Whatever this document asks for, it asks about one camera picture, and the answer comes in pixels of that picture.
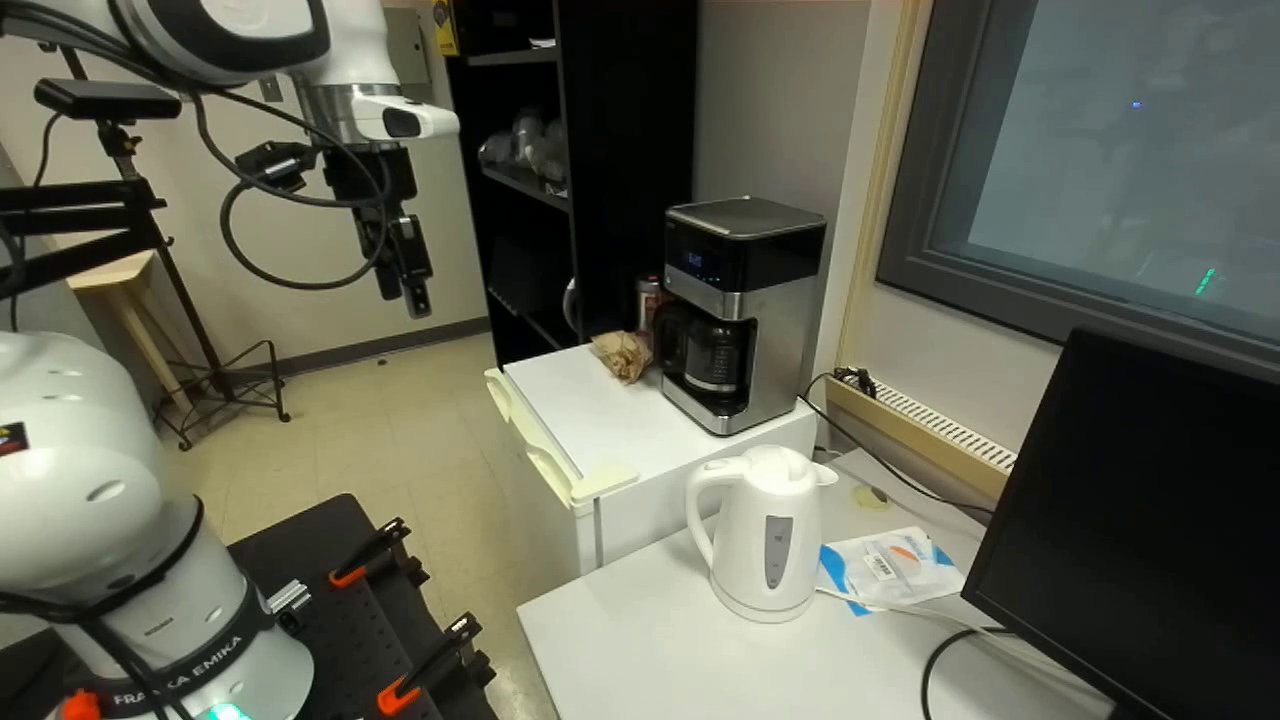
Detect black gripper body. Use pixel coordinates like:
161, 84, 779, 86
351, 195, 433, 287

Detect white electric kettle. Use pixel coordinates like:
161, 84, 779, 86
686, 443, 844, 626

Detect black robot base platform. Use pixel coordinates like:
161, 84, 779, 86
0, 486, 501, 720

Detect clear bags on shelf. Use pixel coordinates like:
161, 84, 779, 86
475, 106, 575, 192

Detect brown crumpled item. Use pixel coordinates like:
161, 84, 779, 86
588, 327, 659, 389

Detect black shelf unit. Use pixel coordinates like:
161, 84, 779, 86
441, 0, 704, 371

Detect white mini fridge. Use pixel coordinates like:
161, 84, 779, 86
482, 336, 822, 581

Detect orange black clamp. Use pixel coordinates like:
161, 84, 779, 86
323, 511, 419, 597
370, 607, 487, 720

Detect black silver coffee maker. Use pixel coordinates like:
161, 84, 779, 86
656, 192, 831, 439

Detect wooden baseboard heater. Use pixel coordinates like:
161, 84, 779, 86
822, 371, 1022, 511

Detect blue white plastic packet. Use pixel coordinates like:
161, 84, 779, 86
814, 525, 967, 619

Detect grey framed window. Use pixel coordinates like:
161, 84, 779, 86
873, 0, 1280, 389

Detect black monitor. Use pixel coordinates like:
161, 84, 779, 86
960, 323, 1280, 720

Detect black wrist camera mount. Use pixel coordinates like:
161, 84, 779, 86
236, 134, 419, 212

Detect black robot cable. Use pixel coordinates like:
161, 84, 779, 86
189, 86, 406, 296

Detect black camera tripod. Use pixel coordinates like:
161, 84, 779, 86
0, 74, 296, 451

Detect black power cord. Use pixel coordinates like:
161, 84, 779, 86
797, 362, 999, 528

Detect thin black cable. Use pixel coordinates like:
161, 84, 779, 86
918, 623, 993, 720

